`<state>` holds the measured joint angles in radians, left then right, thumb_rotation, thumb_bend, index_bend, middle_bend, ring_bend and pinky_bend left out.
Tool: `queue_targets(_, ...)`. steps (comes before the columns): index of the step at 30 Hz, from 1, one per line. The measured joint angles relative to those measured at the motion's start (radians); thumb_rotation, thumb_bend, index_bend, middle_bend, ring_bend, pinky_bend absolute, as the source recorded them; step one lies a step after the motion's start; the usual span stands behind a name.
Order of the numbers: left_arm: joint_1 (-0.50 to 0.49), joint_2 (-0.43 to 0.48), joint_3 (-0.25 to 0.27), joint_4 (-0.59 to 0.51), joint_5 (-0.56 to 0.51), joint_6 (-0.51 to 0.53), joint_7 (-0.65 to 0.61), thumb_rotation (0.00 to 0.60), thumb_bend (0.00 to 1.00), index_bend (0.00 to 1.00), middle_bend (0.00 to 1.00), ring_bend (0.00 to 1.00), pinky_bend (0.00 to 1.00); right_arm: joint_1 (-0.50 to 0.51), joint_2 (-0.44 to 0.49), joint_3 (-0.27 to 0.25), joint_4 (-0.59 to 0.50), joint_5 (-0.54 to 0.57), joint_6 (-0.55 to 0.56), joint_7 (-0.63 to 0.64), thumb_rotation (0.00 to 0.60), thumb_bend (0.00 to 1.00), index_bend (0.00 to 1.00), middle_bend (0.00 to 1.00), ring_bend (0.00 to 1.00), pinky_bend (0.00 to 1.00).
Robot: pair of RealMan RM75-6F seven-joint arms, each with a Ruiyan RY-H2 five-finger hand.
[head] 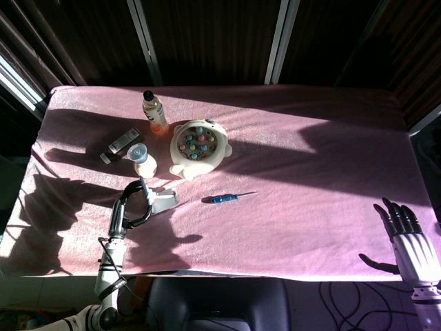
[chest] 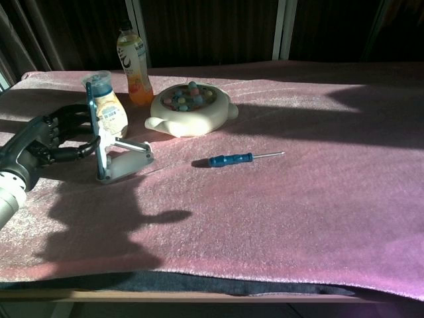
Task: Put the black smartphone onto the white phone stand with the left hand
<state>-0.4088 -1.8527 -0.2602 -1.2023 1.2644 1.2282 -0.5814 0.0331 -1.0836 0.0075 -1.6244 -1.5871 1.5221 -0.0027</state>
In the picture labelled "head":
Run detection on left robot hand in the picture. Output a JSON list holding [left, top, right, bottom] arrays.
[[108, 179, 153, 240]]

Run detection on white fishing toy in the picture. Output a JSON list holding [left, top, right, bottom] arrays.
[[169, 119, 233, 181]]

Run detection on grey metal frame rail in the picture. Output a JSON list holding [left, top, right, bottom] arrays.
[[409, 103, 441, 136], [0, 54, 49, 112]]

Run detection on black floor cables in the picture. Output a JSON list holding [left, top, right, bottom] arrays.
[[318, 281, 414, 331]]

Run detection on white stand holder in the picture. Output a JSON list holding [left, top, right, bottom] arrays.
[[146, 188, 180, 214]]

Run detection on black chair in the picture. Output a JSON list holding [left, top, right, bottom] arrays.
[[146, 275, 290, 331]]

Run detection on pink tablecloth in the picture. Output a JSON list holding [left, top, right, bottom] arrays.
[[0, 84, 441, 282]]

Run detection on small white bottle clear cap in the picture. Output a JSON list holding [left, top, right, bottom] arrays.
[[127, 143, 158, 179]]

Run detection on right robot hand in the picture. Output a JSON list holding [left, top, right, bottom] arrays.
[[358, 197, 441, 292]]

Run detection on orange drink bottle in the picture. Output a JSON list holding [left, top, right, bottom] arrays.
[[142, 90, 170, 136]]

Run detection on blue handled screwdriver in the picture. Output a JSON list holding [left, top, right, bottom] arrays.
[[201, 191, 258, 205]]

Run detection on grey metal frame post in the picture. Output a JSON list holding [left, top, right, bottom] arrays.
[[264, 0, 301, 86], [126, 0, 163, 87]]

